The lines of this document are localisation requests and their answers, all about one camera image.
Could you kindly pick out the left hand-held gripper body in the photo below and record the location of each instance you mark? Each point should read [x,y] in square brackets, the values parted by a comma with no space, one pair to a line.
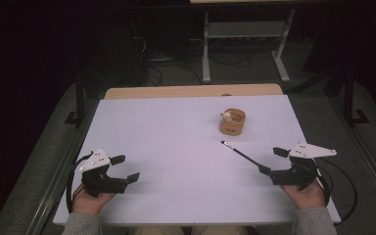
[94,161]

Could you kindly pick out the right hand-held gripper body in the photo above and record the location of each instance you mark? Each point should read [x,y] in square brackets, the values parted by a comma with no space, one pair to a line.
[302,173]

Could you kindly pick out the black pen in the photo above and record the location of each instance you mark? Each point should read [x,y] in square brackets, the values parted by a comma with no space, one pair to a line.
[241,154]

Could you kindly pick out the person's right hand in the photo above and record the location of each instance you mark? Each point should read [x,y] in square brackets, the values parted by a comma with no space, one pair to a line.
[305,197]

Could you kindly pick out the person's left hand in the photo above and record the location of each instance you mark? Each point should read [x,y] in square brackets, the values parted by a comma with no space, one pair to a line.
[88,203]

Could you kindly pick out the white board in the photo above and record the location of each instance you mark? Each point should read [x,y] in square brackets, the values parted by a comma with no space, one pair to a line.
[176,169]

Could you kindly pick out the black metal stand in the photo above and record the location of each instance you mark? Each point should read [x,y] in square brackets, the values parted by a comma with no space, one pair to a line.
[79,101]
[350,98]

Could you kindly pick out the wooden table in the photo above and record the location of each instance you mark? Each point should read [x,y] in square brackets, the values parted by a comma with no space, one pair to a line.
[192,90]

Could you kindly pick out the white metal desk frame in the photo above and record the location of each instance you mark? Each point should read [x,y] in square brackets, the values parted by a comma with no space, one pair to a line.
[244,30]

